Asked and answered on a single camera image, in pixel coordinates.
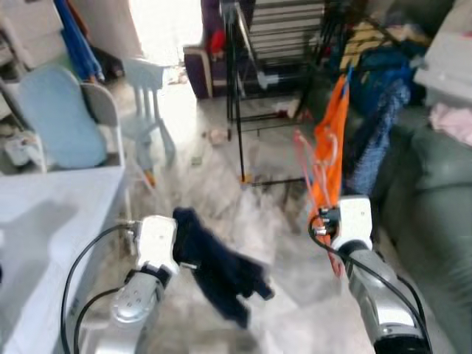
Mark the reddish pink plastic hanger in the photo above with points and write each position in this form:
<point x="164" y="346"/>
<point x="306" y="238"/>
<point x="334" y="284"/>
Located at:
<point x="306" y="166"/>

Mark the dark blue garment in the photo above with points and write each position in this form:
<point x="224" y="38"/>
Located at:
<point x="221" y="269"/>

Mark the orange shirt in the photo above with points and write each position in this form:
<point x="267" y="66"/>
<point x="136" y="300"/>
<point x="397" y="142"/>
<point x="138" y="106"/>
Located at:
<point x="332" y="147"/>

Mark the blue checked shirt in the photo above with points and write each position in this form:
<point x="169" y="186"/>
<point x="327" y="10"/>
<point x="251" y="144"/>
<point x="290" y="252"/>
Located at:
<point x="380" y="140"/>

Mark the green leather sofa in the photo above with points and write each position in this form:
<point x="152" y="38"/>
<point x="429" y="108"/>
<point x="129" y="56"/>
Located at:
<point x="435" y="251"/>

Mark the brown plush toy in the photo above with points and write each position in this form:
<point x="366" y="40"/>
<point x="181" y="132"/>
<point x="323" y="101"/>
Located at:
<point x="217" y="136"/>

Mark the pink cloth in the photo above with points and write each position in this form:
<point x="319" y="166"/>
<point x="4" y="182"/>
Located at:
<point x="453" y="122"/>

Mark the blue fabric bag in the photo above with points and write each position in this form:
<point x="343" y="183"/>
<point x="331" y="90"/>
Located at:
<point x="383" y="70"/>

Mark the yellow striped cloth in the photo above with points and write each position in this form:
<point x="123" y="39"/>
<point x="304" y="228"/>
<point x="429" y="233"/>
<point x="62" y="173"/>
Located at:
<point x="365" y="40"/>

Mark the black metal drying rack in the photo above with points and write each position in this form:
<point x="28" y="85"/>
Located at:
<point x="284" y="37"/>

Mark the white box appliance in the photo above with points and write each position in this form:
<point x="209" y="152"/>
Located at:
<point x="446" y="66"/>

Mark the purple armchair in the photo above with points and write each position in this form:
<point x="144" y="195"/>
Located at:
<point x="195" y="70"/>

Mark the light blue child chair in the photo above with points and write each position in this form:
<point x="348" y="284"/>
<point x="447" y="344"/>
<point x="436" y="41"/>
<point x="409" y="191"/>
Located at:
<point x="147" y="81"/>

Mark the blue folded umbrella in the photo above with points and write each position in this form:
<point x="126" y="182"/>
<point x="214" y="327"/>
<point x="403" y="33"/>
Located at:
<point x="81" y="40"/>

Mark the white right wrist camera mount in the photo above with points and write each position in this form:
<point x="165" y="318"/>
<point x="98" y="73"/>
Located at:
<point x="354" y="221"/>

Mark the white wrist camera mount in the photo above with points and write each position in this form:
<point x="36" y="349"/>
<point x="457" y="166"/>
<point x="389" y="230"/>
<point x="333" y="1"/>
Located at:
<point x="157" y="247"/>
<point x="354" y="221"/>

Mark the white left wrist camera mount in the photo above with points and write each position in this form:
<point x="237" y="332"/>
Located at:
<point x="157" y="247"/>

